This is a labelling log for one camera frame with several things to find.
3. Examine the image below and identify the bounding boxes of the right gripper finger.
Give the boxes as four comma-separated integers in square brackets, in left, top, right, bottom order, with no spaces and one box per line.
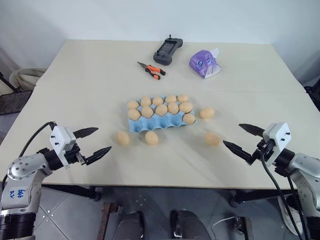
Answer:
[222,139,253,164]
[238,122,266,137]

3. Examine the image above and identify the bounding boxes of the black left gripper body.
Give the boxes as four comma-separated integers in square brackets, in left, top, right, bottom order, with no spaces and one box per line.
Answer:
[63,145,89,166]

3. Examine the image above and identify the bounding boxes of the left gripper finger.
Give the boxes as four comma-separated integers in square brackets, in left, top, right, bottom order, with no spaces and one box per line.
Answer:
[84,146,113,166]
[73,127,100,139]

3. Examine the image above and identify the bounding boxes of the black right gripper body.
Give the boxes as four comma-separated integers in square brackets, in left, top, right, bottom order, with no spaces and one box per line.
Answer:
[246,138,276,165]

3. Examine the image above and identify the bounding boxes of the blue egg tray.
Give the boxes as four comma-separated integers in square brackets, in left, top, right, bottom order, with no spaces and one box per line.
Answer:
[127,94,199,133]

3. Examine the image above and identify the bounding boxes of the white shoe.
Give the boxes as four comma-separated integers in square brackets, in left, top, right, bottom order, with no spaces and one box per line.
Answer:
[276,194,306,236]

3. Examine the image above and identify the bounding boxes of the dark rounded robot foot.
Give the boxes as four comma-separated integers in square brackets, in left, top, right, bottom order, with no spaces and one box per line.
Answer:
[116,210,146,240]
[169,208,211,240]

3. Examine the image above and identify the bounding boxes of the black ribbed mat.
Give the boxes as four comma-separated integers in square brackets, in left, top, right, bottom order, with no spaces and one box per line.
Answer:
[0,89,34,116]

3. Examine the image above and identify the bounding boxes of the white round bin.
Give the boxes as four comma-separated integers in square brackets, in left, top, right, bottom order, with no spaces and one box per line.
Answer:
[9,67,46,92]

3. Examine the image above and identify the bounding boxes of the purple tissue pack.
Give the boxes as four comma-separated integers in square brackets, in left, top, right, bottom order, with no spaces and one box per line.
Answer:
[188,47,222,80]

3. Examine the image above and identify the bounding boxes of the dark grey remote controller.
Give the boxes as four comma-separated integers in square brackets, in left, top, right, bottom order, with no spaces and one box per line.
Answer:
[152,33,184,67]

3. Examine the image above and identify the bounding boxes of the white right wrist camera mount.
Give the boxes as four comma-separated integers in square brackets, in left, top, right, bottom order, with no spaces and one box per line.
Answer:
[262,122,291,167]

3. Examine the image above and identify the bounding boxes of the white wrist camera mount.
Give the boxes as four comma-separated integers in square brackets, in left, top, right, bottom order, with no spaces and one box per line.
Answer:
[262,122,291,167]
[48,125,77,171]

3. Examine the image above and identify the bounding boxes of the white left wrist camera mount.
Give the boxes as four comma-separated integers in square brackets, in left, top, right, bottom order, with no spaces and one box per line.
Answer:
[48,125,77,171]

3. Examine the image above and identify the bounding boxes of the black table frame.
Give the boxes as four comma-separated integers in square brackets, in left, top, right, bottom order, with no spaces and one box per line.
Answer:
[41,184,299,209]

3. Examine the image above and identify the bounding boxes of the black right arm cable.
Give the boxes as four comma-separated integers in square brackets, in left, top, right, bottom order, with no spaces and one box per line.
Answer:
[259,149,309,240]

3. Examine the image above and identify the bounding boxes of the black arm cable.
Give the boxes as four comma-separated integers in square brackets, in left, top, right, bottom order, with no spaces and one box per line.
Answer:
[259,149,309,240]
[0,121,58,193]

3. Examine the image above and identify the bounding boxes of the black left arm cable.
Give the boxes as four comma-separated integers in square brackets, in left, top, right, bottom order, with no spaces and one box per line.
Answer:
[0,121,58,193]

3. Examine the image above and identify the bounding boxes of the rusty metal bracket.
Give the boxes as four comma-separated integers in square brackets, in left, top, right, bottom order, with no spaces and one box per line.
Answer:
[234,215,254,240]
[101,201,119,240]

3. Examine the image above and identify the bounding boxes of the thin white cable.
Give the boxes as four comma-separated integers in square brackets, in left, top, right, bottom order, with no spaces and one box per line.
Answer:
[211,215,236,237]

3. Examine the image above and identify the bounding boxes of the orange black handled pliers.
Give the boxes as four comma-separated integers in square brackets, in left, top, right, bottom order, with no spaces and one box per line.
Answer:
[136,60,167,82]

